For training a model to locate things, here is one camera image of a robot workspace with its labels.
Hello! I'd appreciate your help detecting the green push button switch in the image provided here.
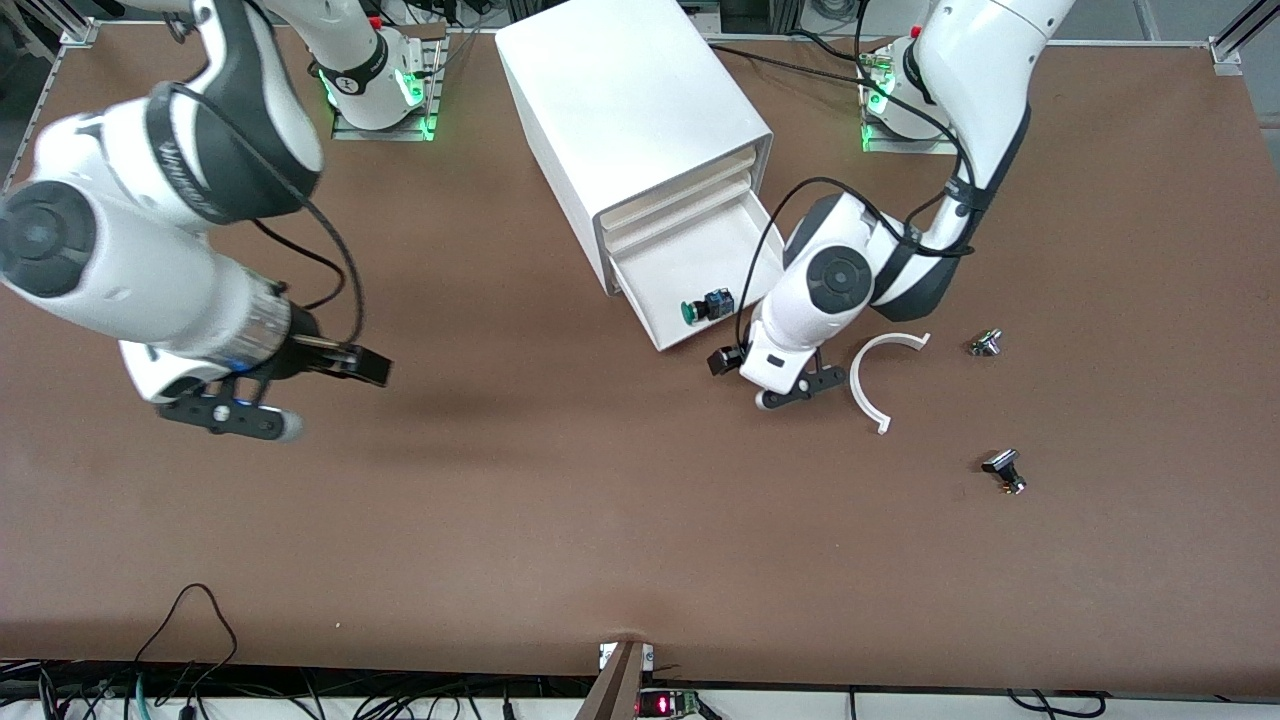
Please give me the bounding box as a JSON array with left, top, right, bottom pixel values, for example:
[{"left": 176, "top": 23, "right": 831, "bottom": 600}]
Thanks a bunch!
[{"left": 680, "top": 288, "right": 737, "bottom": 328}]

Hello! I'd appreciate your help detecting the white curved plastic arc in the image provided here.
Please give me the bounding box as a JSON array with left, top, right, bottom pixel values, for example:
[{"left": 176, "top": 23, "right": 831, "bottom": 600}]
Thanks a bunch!
[{"left": 849, "top": 331, "right": 933, "bottom": 436}]

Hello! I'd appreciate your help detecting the black device with red light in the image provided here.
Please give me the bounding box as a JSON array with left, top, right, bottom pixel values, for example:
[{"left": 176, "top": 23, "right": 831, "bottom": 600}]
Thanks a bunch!
[{"left": 637, "top": 688, "right": 706, "bottom": 720}]

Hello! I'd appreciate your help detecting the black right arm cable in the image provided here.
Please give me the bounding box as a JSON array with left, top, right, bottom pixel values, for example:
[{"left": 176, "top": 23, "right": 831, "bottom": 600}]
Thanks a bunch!
[{"left": 165, "top": 82, "right": 367, "bottom": 349}]

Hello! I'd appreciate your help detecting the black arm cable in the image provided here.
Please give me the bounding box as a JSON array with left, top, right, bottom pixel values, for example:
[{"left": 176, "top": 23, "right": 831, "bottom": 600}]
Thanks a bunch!
[
  {"left": 165, "top": 82, "right": 367, "bottom": 349},
  {"left": 735, "top": 0, "right": 979, "bottom": 351}
]

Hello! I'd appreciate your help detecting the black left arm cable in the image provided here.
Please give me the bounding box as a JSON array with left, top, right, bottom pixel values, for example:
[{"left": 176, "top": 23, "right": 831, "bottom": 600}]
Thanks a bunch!
[{"left": 735, "top": 0, "right": 979, "bottom": 351}]

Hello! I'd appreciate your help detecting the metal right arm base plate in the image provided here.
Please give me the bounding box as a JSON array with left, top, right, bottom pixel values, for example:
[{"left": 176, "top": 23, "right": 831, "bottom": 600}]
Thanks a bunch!
[{"left": 330, "top": 20, "right": 448, "bottom": 143}]

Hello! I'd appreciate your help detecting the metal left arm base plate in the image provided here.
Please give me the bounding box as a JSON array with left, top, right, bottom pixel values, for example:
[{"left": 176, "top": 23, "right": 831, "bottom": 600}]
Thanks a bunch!
[{"left": 860, "top": 55, "right": 967, "bottom": 156}]

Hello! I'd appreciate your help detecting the black key switch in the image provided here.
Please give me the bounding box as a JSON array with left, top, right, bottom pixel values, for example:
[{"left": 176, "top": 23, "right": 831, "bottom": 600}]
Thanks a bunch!
[{"left": 981, "top": 449, "right": 1028, "bottom": 496}]

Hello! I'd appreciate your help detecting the black looped cable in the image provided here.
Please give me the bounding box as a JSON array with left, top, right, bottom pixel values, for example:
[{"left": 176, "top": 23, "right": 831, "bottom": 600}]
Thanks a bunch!
[{"left": 135, "top": 583, "right": 239, "bottom": 691}]

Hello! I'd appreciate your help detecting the black table cable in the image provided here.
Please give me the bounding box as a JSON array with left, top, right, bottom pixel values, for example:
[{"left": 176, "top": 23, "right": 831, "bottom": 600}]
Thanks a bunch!
[
  {"left": 788, "top": 28, "right": 893, "bottom": 63},
  {"left": 708, "top": 43, "right": 881, "bottom": 83}
]

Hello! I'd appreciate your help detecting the wooden post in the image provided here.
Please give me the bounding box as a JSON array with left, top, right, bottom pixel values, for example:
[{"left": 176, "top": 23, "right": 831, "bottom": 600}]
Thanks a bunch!
[{"left": 573, "top": 640, "right": 646, "bottom": 720}]

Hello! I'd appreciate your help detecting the aluminium frame profile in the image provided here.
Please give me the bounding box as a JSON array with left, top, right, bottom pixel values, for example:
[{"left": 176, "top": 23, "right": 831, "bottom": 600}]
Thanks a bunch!
[
  {"left": 60, "top": 0, "right": 101, "bottom": 48},
  {"left": 1205, "top": 0, "right": 1280, "bottom": 76}
]

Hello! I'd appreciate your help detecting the black floor cable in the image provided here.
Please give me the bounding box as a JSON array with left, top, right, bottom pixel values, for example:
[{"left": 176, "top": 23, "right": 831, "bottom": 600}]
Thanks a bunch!
[{"left": 1005, "top": 688, "right": 1109, "bottom": 719}]

